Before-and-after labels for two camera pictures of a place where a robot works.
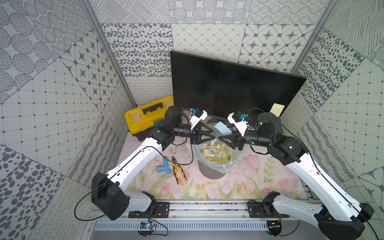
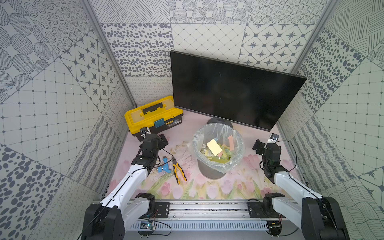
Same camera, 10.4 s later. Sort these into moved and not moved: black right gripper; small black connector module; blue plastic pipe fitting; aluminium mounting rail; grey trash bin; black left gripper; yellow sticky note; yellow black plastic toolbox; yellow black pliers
Moved: yellow sticky note; black right gripper; black left gripper
Not moved: small black connector module; blue plastic pipe fitting; grey trash bin; yellow black plastic toolbox; yellow black pliers; aluminium mounting rail
